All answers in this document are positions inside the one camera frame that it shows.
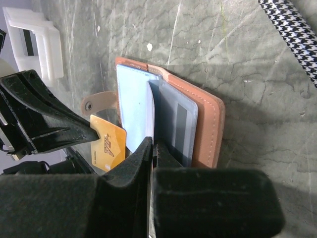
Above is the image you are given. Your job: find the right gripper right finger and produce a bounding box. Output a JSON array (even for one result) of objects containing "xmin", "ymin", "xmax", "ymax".
[{"xmin": 154, "ymin": 140, "xmax": 183, "ymax": 174}]

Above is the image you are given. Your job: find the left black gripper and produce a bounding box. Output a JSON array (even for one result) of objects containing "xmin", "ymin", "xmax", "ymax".
[{"xmin": 0, "ymin": 70, "xmax": 99, "ymax": 161}]

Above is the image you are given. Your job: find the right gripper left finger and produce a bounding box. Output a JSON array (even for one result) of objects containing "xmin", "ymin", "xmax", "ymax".
[{"xmin": 102, "ymin": 137, "xmax": 153, "ymax": 188}]

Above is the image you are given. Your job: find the gold credit card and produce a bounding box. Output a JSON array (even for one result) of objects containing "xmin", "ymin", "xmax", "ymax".
[{"xmin": 90, "ymin": 115, "xmax": 126, "ymax": 172}]

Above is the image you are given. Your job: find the white credit card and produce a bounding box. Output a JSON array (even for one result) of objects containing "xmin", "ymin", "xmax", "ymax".
[{"xmin": 158, "ymin": 83, "xmax": 198, "ymax": 167}]

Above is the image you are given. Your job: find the brown leather card holder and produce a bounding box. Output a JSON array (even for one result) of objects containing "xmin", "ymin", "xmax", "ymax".
[{"xmin": 82, "ymin": 57, "xmax": 225, "ymax": 172}]

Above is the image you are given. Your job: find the white card tray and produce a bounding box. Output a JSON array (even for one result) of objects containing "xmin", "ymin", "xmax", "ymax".
[{"xmin": 3, "ymin": 7, "xmax": 64, "ymax": 87}]

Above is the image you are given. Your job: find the checkered metal pen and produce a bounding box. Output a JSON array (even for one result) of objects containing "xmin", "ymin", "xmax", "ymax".
[{"xmin": 258, "ymin": 0, "xmax": 317, "ymax": 86}]

